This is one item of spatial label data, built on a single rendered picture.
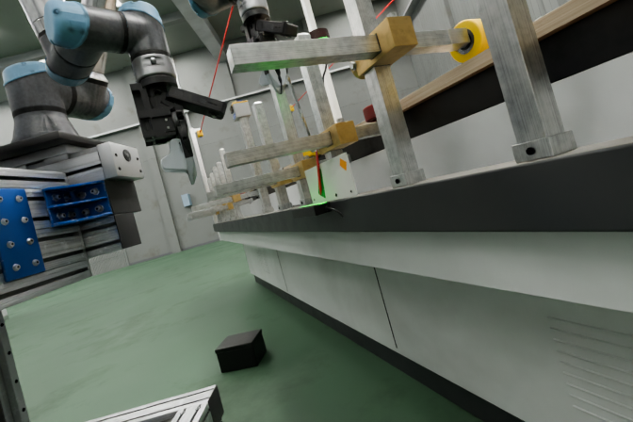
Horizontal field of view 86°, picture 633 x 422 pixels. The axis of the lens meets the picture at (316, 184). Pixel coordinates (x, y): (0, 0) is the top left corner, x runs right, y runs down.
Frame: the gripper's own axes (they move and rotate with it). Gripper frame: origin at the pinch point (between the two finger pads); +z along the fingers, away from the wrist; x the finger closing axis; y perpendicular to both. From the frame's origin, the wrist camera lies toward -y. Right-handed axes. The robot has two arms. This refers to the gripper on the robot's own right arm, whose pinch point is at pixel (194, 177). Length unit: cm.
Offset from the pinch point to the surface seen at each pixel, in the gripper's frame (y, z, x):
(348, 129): -34.4, -2.5, 4.9
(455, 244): -34, 24, 28
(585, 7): -52, -5, 46
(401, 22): -34.3, -13.4, 29.9
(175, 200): -23, -97, -1223
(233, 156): -8.2, -2.2, 1.4
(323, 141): -29.3, -1.4, 1.4
